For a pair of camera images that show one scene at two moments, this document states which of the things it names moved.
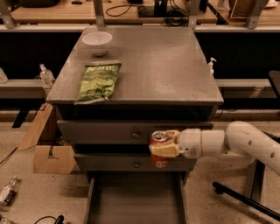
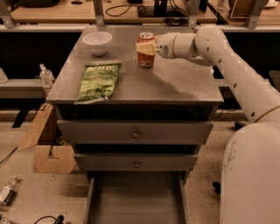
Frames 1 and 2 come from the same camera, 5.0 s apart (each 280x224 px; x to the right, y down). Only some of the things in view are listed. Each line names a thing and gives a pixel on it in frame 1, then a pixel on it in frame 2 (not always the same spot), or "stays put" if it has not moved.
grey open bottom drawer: [136, 197] stays put
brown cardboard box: [43, 164] stays put
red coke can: [159, 138] to [143, 59]
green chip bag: [97, 81] stays put
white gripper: [190, 142] to [165, 45]
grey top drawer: [121, 131] stays put
